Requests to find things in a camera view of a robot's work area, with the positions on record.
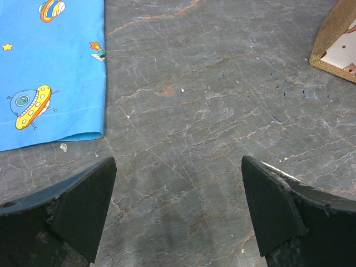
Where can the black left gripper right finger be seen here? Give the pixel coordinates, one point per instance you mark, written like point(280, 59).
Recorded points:
point(296, 224)

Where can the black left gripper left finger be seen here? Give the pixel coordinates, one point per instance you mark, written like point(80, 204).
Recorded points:
point(60, 225)

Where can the burlap canvas tote bag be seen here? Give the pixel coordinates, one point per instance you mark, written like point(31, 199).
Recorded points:
point(334, 47)

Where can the blue patterned cloth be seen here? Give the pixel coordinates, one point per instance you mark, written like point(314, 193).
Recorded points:
point(53, 73)

